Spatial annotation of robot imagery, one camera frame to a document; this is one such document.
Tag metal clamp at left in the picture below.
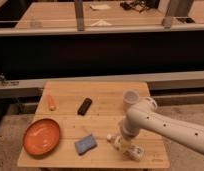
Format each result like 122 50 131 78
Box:
0 74 19 86

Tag small wooden table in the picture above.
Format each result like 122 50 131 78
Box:
17 81 169 169

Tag white plastic bottle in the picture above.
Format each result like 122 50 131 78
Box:
106 134 144 161

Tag metal vertical post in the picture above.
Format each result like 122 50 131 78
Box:
74 0 85 31

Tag white paper on bench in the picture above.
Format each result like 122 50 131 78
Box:
90 4 110 10

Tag orange carrot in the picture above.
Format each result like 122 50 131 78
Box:
47 95 56 111

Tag black rectangular block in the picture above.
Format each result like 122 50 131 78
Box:
77 98 92 115

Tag blue sponge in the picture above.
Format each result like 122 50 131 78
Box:
75 134 97 155

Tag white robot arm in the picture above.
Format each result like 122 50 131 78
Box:
119 97 204 155

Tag translucent plastic cup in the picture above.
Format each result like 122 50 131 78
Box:
123 90 140 110

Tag black cables on bench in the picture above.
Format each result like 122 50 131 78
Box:
119 0 156 13

